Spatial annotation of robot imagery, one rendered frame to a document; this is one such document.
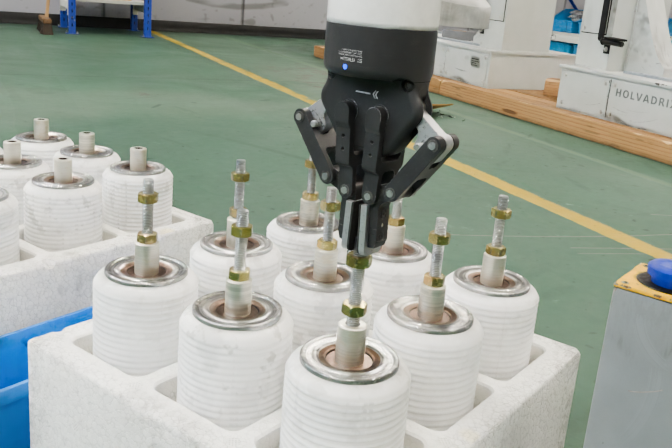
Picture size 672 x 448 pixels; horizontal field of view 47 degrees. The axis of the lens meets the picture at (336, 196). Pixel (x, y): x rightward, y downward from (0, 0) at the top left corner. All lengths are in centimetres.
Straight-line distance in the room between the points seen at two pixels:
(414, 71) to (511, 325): 33
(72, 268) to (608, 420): 63
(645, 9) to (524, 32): 79
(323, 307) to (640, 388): 27
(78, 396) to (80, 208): 34
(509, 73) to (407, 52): 351
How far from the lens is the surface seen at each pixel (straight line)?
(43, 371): 78
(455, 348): 66
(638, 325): 66
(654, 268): 66
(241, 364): 63
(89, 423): 74
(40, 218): 102
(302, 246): 86
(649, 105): 316
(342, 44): 50
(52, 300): 99
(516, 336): 77
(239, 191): 80
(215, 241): 82
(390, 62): 50
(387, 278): 80
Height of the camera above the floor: 52
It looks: 15 degrees down
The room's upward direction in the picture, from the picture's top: 5 degrees clockwise
